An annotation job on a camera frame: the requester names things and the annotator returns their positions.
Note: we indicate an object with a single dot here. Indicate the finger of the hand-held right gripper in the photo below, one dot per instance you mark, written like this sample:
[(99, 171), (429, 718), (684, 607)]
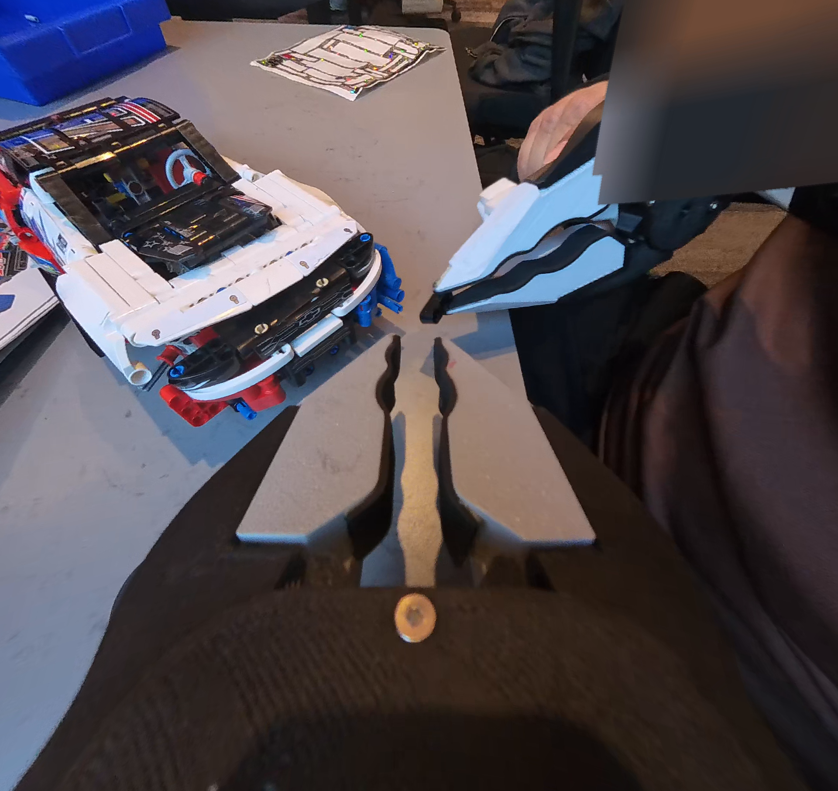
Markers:
[(556, 283), (524, 221)]

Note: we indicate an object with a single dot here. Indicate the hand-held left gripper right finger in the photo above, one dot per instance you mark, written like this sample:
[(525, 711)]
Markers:
[(517, 477)]

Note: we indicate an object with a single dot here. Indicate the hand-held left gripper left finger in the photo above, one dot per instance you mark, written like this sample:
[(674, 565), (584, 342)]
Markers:
[(321, 477)]

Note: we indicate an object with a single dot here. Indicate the toy brick race car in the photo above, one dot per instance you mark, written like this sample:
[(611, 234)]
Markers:
[(229, 267)]

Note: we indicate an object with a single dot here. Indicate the grey desk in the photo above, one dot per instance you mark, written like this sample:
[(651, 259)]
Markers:
[(327, 149)]

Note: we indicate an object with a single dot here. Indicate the person's right hand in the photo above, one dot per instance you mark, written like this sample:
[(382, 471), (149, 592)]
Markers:
[(556, 123)]

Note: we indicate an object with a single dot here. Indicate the person's legs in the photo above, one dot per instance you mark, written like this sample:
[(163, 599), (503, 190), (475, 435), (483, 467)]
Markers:
[(576, 372)]

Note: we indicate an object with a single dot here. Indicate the person's brown sweater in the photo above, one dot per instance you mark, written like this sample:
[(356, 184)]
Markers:
[(733, 477)]

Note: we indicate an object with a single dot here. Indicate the sticker sheet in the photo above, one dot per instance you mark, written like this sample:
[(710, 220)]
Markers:
[(347, 61)]

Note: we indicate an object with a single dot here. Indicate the open instruction booklet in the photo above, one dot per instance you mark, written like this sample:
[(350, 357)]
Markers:
[(26, 306)]

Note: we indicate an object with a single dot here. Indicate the blue plastic bin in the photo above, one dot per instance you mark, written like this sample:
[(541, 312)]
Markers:
[(65, 31)]

